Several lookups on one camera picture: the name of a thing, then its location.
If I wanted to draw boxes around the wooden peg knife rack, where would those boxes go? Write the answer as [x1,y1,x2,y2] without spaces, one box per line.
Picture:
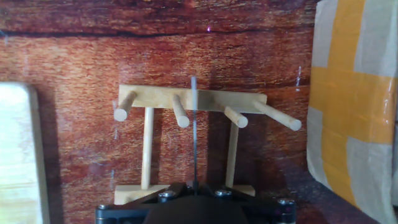
[112,83,303,206]

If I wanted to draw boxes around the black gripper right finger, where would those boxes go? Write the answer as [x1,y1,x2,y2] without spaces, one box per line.
[197,179,249,200]

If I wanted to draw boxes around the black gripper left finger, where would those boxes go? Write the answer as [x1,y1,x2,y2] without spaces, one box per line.
[139,179,196,203]

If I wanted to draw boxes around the wooden cutting board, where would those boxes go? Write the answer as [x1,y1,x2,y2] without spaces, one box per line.
[0,81,50,224]

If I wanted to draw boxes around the cardboard box with yellow tape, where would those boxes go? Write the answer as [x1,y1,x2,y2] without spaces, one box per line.
[306,0,398,224]

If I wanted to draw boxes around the steel kitchen cleaver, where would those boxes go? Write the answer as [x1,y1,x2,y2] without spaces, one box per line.
[190,76,200,195]

